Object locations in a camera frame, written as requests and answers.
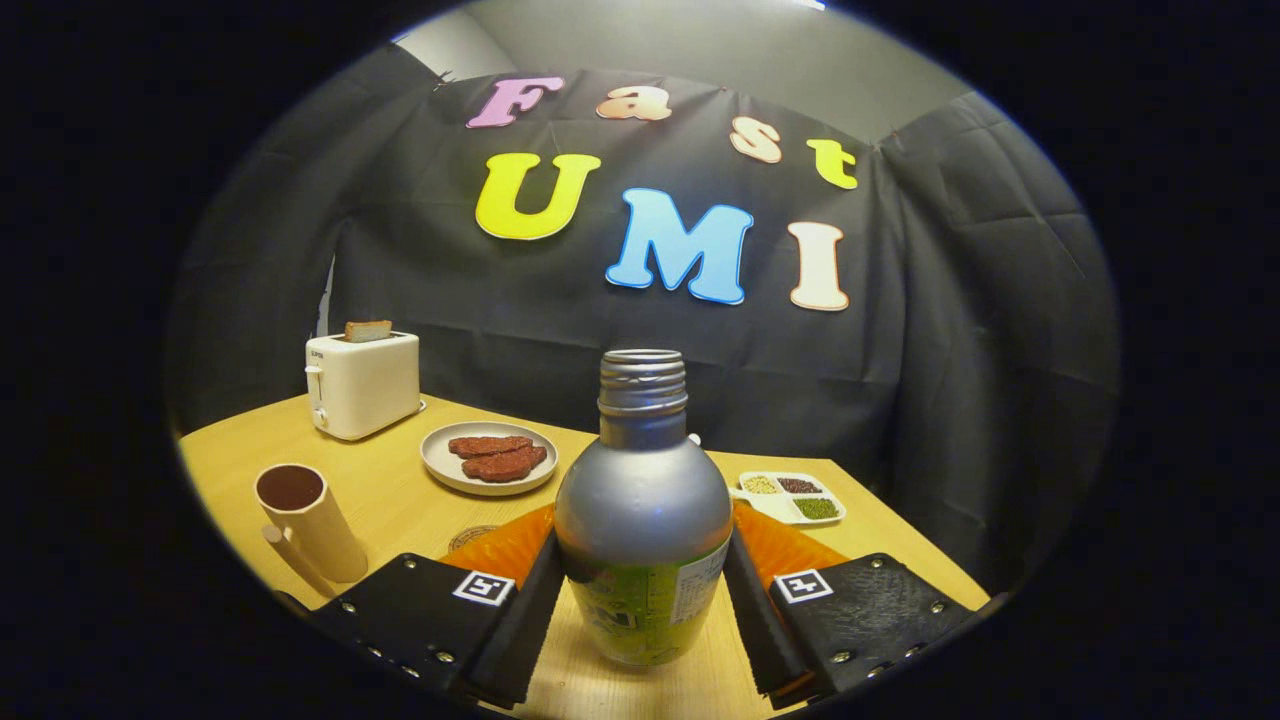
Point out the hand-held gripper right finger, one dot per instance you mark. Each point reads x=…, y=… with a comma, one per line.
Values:
x=765, y=630

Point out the white toaster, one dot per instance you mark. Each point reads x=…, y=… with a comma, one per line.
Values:
x=365, y=385

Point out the round brown printed coaster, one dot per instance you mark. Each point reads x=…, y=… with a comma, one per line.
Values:
x=470, y=537

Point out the white divided dish with beans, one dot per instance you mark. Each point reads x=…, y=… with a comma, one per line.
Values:
x=795, y=497

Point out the toast slice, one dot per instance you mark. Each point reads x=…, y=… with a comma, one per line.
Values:
x=368, y=331

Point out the wooden table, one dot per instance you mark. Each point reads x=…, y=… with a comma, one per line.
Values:
x=390, y=500

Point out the round grey plate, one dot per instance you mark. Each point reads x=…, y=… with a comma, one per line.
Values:
x=440, y=462

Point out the red meat slice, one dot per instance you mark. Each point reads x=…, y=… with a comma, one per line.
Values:
x=505, y=465
x=490, y=445

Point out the silver bottle with green label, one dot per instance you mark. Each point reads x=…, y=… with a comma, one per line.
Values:
x=640, y=510

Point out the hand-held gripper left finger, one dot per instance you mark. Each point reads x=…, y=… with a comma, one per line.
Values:
x=525, y=630

